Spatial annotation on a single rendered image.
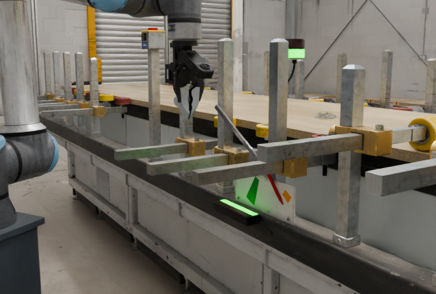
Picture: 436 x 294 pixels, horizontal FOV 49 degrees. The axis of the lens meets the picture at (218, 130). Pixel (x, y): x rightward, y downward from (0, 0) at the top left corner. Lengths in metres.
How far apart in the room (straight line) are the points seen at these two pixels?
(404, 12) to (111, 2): 8.87
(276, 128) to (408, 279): 0.48
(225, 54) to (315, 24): 9.95
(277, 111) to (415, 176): 0.57
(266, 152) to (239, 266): 1.16
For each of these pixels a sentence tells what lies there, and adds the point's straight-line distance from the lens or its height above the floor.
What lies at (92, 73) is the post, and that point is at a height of 1.04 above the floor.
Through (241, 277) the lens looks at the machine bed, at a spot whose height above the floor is 0.26.
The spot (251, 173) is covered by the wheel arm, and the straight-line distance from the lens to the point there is 1.17.
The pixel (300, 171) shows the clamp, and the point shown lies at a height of 0.84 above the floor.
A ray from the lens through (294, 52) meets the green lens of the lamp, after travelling 1.26.
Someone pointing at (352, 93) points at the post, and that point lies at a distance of 1.05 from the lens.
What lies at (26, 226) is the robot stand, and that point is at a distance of 1.64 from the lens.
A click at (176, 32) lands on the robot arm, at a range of 1.28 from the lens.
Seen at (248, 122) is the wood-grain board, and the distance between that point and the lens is 1.67.
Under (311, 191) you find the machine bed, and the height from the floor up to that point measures 0.71.
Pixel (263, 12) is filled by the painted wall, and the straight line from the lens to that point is 11.40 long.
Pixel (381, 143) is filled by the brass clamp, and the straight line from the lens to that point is 1.02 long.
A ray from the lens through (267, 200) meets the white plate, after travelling 1.30.
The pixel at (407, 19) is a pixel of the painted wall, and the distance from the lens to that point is 9.81.
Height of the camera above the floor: 1.12
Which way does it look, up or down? 9 degrees down
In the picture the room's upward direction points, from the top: straight up
